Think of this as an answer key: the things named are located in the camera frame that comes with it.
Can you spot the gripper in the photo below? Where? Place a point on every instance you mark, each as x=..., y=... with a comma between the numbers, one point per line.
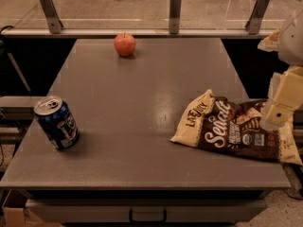
x=292, y=43

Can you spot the brown Late July chip bag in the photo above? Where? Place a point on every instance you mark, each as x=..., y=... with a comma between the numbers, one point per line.
x=216, y=124

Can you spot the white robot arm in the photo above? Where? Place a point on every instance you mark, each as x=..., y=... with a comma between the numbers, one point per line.
x=287, y=41

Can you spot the red apple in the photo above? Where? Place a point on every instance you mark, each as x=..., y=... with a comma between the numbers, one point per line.
x=124, y=44

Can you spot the grey table drawer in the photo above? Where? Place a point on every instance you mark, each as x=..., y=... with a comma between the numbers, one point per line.
x=116, y=211

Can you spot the clear barrier panel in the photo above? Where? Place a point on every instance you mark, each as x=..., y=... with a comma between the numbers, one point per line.
x=154, y=14

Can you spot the blue soda can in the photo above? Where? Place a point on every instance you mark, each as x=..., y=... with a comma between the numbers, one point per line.
x=56, y=120

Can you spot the cardboard box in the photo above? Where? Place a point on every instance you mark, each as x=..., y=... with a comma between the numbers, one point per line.
x=16, y=214

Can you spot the right metal barrier bracket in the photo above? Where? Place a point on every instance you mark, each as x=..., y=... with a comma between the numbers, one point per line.
x=254, y=23

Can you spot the metal barrier bracket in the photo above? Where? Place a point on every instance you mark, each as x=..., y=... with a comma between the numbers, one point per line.
x=54, y=23
x=174, y=16
x=254, y=23

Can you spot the middle metal barrier bracket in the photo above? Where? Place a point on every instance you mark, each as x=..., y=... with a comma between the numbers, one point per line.
x=174, y=16

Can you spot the black drawer handle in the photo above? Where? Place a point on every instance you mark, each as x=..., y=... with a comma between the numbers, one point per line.
x=147, y=217

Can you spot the left metal barrier bracket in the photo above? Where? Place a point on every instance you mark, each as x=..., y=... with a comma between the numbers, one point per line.
x=54, y=23

